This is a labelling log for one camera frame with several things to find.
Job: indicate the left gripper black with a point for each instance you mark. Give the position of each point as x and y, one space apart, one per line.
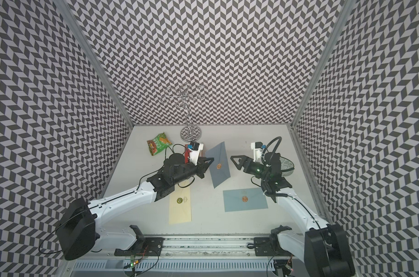
199 169

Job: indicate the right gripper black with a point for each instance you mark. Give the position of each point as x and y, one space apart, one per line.
246 164

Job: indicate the dark grey envelope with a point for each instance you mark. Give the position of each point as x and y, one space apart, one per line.
219 168

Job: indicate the red envelope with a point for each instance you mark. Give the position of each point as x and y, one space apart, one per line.
188 151

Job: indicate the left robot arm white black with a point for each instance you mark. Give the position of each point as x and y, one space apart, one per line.
81 228

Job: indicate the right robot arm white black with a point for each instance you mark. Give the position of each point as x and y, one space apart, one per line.
322 246

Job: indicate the light blue envelope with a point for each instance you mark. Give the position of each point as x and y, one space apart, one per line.
244 200

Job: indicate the cream yellow envelope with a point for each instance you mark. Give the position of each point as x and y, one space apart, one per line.
180 210

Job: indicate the patterned ceramic bowl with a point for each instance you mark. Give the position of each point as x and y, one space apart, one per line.
287 167

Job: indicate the green snack bag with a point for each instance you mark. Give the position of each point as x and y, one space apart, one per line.
158 144

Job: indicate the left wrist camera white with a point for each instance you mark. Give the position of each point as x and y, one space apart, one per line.
194 149

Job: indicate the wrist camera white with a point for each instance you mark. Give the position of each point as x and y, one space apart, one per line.
258 150
194 149

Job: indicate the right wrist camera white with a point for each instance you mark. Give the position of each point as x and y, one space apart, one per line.
258 150

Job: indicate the chrome wire stand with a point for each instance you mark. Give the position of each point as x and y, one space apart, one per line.
185 95

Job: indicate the aluminium front rail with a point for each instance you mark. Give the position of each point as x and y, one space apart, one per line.
200 245

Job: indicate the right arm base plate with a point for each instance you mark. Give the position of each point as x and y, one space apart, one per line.
273 244

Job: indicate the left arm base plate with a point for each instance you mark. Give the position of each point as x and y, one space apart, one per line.
148 246

